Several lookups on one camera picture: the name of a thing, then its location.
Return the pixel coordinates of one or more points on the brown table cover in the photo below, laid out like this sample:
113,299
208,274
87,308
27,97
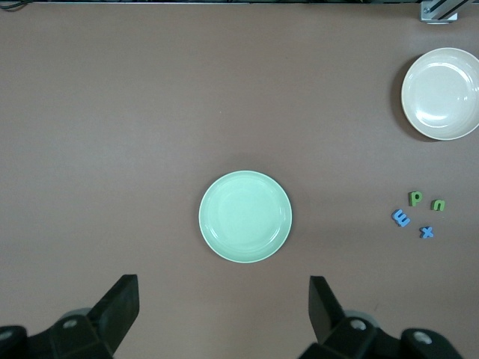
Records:
112,112

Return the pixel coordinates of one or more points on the blue letter x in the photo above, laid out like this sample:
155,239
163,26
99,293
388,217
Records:
426,232

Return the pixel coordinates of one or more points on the green plate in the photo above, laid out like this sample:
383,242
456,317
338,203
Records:
245,216

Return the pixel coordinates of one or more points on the aluminium post with bracket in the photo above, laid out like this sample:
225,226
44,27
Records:
430,13

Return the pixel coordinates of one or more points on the green letter p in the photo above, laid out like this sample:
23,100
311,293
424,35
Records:
415,198

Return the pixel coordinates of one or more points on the beige plate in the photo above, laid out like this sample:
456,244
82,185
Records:
441,93

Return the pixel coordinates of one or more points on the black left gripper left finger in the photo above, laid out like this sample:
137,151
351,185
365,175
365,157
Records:
119,310

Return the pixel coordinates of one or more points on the green letter n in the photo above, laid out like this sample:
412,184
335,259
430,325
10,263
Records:
433,205

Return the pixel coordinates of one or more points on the blue letter m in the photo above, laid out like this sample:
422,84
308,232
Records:
401,217

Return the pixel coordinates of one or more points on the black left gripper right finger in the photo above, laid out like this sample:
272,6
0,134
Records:
323,310

